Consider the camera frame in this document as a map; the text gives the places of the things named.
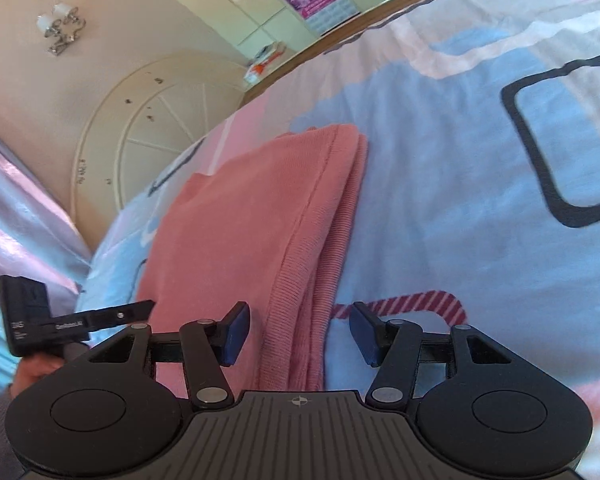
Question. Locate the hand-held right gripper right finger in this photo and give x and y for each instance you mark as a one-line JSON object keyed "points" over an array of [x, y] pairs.
{"points": [[364, 332]]}

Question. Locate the person's left hand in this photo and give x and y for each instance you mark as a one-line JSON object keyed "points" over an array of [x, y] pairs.
{"points": [[37, 370]]}

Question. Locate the pink knit sweater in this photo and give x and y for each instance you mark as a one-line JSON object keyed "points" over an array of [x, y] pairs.
{"points": [[240, 220]]}

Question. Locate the cream round headboard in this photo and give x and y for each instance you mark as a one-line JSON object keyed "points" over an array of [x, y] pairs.
{"points": [[150, 125]]}

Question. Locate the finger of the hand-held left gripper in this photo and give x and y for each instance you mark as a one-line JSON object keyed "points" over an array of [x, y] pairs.
{"points": [[120, 314]]}

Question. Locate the shiny lilac curtain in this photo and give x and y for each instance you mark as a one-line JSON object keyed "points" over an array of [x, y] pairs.
{"points": [[25, 200]]}

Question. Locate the pink blue printed bedsheet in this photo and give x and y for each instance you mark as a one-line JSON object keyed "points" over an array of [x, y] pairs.
{"points": [[455, 170]]}

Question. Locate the pale yellow wardrobe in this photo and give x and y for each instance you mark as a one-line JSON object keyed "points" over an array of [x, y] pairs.
{"points": [[230, 0]]}

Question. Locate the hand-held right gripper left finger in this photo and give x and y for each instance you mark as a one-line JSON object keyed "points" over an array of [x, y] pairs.
{"points": [[236, 332]]}

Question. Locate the wooden bed frame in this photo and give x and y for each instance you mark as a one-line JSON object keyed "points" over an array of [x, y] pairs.
{"points": [[350, 30]]}

